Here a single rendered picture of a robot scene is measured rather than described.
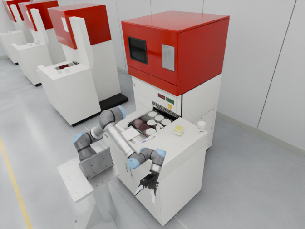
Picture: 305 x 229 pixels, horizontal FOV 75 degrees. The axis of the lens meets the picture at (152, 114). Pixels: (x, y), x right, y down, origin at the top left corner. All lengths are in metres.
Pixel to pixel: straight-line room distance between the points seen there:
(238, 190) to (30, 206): 2.51
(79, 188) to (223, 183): 1.74
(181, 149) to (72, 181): 0.95
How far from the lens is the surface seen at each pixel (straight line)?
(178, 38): 1.71
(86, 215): 2.63
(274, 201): 2.82
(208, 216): 2.51
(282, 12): 2.94
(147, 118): 2.19
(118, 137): 1.39
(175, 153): 1.69
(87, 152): 1.76
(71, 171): 1.95
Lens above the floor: 2.18
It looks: 35 degrees down
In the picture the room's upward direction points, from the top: 4 degrees counter-clockwise
